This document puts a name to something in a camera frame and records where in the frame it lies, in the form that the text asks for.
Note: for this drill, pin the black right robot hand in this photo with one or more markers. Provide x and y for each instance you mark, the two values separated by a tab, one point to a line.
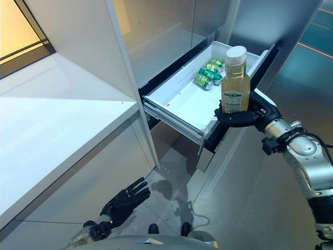
265	112

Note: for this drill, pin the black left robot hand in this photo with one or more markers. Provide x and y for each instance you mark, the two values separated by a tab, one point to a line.
122	203

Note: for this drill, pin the yellow juice bottle white cap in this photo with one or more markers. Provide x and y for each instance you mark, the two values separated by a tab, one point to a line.
235	91

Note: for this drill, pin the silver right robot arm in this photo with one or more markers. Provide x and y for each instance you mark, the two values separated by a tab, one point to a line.
307	161

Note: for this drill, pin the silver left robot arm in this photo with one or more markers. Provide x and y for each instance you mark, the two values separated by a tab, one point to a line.
80	234

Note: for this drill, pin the white fridge drawer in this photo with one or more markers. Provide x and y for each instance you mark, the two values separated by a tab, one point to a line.
187	109

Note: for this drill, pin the stainless steel fridge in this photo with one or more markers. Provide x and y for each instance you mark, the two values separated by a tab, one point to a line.
156	31

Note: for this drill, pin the silver robot torso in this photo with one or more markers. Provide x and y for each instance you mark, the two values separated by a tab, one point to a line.
143	242

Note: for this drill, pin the white counter cabinet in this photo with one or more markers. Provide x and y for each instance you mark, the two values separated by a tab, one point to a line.
65	143

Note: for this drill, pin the stainless steel side cabinet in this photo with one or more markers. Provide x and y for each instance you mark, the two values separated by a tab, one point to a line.
260	20

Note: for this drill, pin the tall white side panel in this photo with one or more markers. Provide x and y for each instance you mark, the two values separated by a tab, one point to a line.
78	31

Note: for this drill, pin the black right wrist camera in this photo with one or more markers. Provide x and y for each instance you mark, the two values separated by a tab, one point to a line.
270	145

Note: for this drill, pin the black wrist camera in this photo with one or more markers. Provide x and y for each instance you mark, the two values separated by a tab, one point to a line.
270	145
100	231

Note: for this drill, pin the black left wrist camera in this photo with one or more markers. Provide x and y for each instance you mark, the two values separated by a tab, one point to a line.
100	231

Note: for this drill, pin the backlit amber wall panel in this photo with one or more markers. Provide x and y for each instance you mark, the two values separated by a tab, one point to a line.
18	31

